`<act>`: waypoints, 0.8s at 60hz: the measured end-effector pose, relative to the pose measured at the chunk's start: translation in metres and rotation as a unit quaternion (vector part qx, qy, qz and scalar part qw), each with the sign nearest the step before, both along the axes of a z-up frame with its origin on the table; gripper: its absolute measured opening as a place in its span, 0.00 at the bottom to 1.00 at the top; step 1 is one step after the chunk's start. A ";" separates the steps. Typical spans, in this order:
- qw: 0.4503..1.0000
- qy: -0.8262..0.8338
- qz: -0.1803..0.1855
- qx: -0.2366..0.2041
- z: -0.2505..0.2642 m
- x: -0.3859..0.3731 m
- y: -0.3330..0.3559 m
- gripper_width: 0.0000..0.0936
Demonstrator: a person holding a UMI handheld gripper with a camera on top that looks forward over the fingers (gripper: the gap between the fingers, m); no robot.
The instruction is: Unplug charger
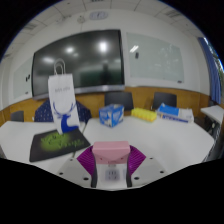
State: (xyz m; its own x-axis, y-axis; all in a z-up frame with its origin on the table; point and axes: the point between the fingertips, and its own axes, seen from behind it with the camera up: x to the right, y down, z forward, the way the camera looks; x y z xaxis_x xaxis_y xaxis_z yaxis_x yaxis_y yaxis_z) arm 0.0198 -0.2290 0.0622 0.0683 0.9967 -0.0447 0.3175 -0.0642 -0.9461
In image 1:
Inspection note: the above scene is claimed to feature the blue curtain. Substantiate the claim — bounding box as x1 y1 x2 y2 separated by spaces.
198 36 223 105

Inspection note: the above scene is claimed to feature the blue dotted chair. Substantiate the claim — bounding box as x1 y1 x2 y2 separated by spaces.
34 99 93 124

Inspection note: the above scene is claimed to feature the blue tissue box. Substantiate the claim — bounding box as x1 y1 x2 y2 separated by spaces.
98 103 125 128

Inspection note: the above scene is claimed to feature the large black wall screen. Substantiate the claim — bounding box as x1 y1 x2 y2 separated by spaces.
31 29 126 100

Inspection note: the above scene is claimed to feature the black mouse pad green print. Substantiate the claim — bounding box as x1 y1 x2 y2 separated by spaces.
28 129 92 163

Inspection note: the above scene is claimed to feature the blue and white book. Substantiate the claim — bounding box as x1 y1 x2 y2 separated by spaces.
156 102 195 124

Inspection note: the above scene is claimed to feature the pink charger block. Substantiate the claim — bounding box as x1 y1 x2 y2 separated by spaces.
91 140 131 165

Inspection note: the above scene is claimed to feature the wide glass whiteboard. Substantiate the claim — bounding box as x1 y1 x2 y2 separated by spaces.
125 32 185 84

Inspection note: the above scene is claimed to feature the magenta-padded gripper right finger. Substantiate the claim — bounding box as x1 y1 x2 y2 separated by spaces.
125 145 168 188

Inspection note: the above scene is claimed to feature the group of black chairs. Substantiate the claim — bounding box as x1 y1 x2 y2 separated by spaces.
9 91 178 123

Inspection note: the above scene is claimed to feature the white wall clock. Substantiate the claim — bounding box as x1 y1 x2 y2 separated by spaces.
89 10 109 21

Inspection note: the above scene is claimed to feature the narrow glass whiteboard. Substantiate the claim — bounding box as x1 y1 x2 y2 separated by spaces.
12 57 36 100

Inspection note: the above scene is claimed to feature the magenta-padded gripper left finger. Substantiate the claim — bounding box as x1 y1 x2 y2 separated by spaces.
56 145 99 189

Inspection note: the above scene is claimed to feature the yellow flat box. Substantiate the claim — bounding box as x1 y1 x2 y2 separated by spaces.
130 107 158 123

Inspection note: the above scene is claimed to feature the white paper bag blue deer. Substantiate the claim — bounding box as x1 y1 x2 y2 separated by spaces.
47 59 81 135

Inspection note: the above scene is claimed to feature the small white side desk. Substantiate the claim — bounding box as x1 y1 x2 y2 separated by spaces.
199 104 224 158

